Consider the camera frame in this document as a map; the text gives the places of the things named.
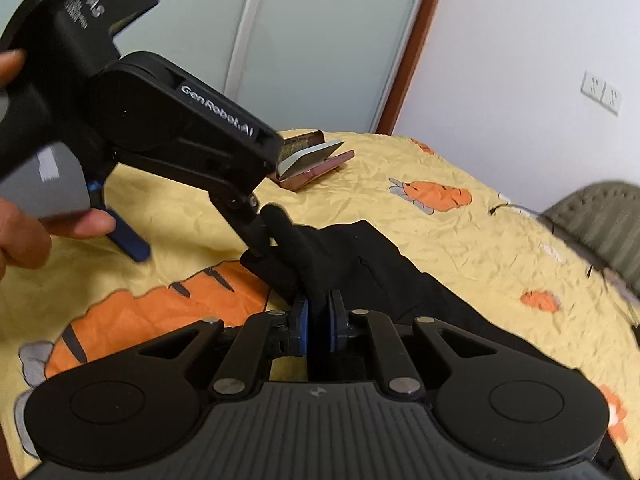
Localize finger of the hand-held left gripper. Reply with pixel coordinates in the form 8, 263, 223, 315
86, 179, 152, 264
209, 187, 273, 261

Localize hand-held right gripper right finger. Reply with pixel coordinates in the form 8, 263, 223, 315
327, 291, 508, 395

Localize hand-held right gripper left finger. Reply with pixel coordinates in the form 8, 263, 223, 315
135, 300, 309, 395

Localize black pants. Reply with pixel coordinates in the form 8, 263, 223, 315
240, 204, 556, 383

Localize person's left hand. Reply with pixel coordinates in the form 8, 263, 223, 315
0, 49, 117, 282

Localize brown open glasses case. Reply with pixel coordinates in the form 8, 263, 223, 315
267, 130, 356, 193

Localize yellow carrot print bedsheet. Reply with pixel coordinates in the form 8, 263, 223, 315
0, 129, 640, 480

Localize frosted glass door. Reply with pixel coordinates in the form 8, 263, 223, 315
220, 0, 436, 133

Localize green padded headboard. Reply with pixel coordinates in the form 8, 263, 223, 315
542, 182, 640, 301

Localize black cable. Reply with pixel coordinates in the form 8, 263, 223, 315
487, 201, 538, 221

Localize wooden door frame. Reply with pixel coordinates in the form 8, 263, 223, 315
372, 0, 451, 135

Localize white wall socket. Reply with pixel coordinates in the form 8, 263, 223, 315
581, 71, 606, 99
601, 81, 624, 115

